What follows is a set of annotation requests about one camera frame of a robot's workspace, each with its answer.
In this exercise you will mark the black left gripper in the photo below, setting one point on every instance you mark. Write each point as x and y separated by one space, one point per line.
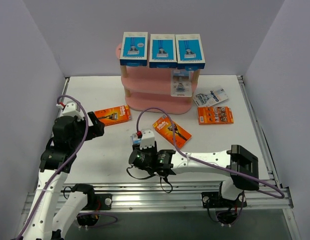
95 126

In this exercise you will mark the clear blister razor pack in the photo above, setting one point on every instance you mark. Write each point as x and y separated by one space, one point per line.
181 83

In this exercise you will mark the blue Harry's box front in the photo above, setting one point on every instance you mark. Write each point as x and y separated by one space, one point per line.
162 51

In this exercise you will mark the blue Harry's razor box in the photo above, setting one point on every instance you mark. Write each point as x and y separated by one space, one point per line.
190 54

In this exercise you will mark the white gillette pack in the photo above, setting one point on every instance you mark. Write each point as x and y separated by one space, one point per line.
212 97
136 140

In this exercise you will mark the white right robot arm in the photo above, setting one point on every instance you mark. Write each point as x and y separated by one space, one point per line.
238 164

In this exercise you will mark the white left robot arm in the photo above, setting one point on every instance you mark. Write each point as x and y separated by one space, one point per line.
42 222

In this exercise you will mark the pink three-tier shelf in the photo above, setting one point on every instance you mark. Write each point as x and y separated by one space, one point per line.
151 87

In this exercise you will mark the orange Gillette Fusion box left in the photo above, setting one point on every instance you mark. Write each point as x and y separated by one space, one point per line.
114 115

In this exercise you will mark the orange Gillette box centre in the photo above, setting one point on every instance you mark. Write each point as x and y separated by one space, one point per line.
171 131

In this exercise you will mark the orange razor cartridge box right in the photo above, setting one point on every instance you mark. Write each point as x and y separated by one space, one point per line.
214 115

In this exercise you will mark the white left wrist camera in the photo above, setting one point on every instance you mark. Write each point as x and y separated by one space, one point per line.
70 109

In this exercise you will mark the aluminium front rail frame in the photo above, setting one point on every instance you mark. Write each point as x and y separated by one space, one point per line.
102 162

